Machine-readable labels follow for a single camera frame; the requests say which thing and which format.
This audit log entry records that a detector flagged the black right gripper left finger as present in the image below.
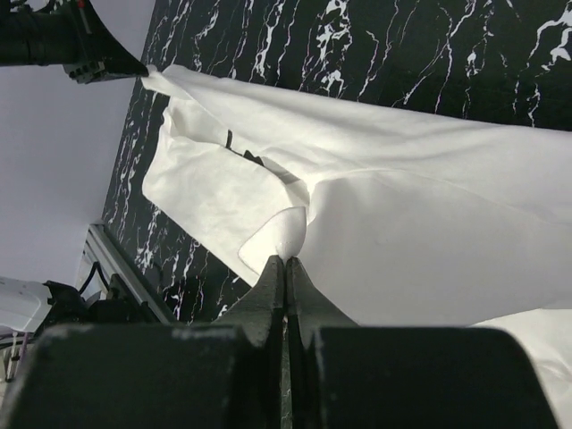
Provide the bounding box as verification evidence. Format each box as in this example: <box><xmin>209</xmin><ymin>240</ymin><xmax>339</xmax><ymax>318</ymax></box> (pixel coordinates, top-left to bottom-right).
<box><xmin>1</xmin><ymin>257</ymin><xmax>283</xmax><ymax>428</ymax></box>

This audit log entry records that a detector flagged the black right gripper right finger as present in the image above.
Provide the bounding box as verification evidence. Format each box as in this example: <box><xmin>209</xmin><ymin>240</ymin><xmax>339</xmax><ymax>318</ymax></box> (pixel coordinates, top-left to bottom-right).
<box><xmin>285</xmin><ymin>258</ymin><xmax>558</xmax><ymax>428</ymax></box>

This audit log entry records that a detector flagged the white printed t shirt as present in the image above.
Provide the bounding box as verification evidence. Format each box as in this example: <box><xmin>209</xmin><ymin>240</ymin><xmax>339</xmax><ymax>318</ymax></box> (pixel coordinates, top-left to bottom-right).
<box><xmin>142</xmin><ymin>65</ymin><xmax>571</xmax><ymax>428</ymax></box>

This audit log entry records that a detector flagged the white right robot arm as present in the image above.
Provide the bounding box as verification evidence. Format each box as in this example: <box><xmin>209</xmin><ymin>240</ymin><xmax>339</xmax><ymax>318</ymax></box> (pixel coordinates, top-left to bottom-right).
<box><xmin>1</xmin><ymin>257</ymin><xmax>566</xmax><ymax>428</ymax></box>

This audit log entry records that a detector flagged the aluminium rail frame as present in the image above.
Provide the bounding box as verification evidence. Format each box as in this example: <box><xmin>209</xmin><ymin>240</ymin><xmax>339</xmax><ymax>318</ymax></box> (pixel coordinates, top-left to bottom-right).
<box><xmin>76</xmin><ymin>224</ymin><xmax>176</xmax><ymax>325</ymax></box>

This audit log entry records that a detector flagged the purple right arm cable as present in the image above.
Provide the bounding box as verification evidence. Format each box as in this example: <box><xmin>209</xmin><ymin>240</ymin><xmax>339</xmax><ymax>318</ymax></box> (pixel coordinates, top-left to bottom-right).
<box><xmin>8</xmin><ymin>330</ymin><xmax>35</xmax><ymax>381</ymax></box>

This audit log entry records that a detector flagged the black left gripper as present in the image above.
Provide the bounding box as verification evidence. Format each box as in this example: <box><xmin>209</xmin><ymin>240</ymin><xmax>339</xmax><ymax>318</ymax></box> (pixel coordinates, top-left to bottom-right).
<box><xmin>1</xmin><ymin>1</ymin><xmax>148</xmax><ymax>83</ymax></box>

